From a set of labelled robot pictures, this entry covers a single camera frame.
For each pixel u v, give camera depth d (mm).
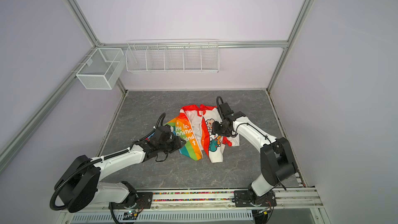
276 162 440
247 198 735
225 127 641
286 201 741
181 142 799
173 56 979
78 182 419
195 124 959
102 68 991
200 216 1577
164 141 686
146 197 752
